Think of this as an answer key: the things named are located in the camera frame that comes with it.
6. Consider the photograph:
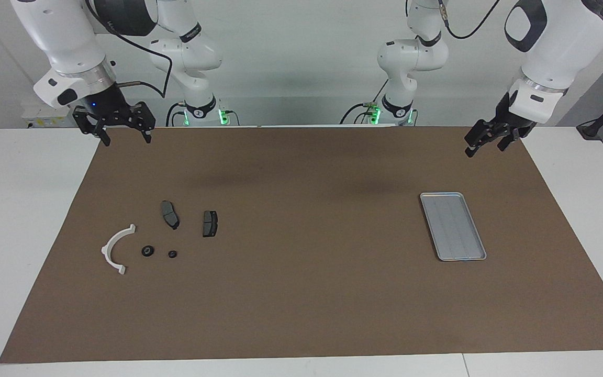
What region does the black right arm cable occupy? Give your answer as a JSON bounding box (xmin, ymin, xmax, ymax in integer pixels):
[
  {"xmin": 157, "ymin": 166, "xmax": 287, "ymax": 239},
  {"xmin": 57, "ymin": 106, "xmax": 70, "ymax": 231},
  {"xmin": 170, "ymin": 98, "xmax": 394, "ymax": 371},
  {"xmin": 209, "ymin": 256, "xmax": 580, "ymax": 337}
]
[{"xmin": 86, "ymin": 0, "xmax": 172, "ymax": 99}]

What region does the dark grey curved brake pad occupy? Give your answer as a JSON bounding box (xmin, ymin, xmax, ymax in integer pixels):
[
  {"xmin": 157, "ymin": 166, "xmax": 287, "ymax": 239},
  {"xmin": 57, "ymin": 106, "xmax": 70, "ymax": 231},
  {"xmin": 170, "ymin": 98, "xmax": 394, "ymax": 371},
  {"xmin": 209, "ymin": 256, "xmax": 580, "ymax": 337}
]
[{"xmin": 161, "ymin": 201, "xmax": 180, "ymax": 230}]

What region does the white semicircular bracket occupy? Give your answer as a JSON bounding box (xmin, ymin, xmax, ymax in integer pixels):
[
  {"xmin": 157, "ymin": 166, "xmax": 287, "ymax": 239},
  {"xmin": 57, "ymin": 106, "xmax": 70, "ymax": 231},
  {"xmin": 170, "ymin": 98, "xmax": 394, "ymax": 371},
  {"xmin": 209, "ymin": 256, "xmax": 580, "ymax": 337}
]
[{"xmin": 101, "ymin": 224, "xmax": 137, "ymax": 275}]

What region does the brown table mat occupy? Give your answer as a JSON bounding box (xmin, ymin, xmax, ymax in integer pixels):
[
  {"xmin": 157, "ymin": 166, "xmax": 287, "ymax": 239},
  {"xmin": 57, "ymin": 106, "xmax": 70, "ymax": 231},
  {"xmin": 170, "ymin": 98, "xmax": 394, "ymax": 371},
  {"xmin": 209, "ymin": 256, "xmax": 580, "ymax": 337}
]
[{"xmin": 0, "ymin": 125, "xmax": 603, "ymax": 364}]

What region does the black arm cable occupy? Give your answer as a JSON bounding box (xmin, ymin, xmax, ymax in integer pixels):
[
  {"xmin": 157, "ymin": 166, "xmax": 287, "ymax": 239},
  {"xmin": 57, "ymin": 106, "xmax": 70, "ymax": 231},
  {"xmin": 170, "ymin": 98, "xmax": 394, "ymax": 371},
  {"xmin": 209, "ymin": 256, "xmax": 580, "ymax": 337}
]
[
  {"xmin": 86, "ymin": 0, "xmax": 172, "ymax": 99},
  {"xmin": 439, "ymin": 0, "xmax": 501, "ymax": 39}
]

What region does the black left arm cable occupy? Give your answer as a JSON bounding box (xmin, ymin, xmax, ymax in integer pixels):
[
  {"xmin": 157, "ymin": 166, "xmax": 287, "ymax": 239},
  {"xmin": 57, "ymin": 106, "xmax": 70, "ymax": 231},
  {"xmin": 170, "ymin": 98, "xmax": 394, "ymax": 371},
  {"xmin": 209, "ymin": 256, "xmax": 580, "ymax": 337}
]
[{"xmin": 439, "ymin": 0, "xmax": 501, "ymax": 39}]

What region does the dark grey rectangular brake pad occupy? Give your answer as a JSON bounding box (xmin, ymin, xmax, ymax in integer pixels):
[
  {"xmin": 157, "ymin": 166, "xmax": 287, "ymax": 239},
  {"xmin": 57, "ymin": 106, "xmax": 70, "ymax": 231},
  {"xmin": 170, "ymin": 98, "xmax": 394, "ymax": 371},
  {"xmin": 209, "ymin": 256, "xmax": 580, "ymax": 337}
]
[{"xmin": 202, "ymin": 210, "xmax": 219, "ymax": 238}]

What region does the black base cable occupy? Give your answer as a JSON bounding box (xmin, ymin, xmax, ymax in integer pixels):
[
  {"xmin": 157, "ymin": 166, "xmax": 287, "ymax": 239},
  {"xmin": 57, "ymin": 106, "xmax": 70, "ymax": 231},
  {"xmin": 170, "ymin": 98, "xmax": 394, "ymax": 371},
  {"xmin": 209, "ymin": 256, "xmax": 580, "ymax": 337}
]
[
  {"xmin": 340, "ymin": 104, "xmax": 370, "ymax": 125},
  {"xmin": 165, "ymin": 102, "xmax": 184, "ymax": 127}
]

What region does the silver metal tray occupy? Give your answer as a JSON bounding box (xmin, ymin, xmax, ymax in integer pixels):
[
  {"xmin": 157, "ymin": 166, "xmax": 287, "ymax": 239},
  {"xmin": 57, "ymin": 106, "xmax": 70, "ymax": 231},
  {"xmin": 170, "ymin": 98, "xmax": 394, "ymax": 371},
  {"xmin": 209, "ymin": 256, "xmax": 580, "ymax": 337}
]
[{"xmin": 420, "ymin": 192, "xmax": 487, "ymax": 262}]

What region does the white power box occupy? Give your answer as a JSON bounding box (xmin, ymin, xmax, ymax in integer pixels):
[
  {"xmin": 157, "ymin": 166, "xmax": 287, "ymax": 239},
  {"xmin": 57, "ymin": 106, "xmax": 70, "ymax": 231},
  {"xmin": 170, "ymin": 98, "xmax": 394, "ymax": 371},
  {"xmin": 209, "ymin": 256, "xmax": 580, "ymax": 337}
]
[{"xmin": 21, "ymin": 105, "xmax": 80, "ymax": 128}]

